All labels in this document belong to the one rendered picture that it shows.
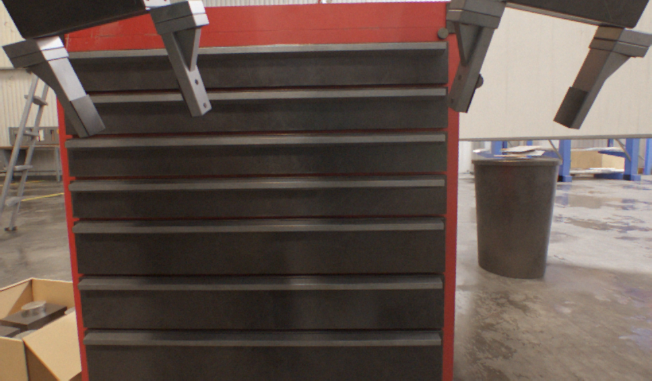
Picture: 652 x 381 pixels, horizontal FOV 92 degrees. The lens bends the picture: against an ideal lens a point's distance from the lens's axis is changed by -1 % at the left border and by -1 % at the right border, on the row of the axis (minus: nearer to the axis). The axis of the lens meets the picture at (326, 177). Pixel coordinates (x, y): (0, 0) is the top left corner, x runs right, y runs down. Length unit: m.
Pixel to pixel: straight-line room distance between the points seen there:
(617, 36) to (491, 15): 0.13
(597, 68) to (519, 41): 2.48
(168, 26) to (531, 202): 1.79
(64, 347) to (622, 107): 3.09
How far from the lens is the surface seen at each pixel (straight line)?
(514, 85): 2.84
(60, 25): 0.39
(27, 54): 0.44
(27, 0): 0.41
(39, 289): 1.61
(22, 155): 11.67
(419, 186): 0.57
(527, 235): 1.95
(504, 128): 2.80
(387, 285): 0.60
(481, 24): 0.35
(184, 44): 0.35
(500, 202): 1.90
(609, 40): 0.44
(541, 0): 0.36
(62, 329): 1.17
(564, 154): 7.47
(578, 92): 0.44
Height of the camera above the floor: 0.70
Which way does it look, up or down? 5 degrees down
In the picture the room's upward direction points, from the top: 1 degrees counter-clockwise
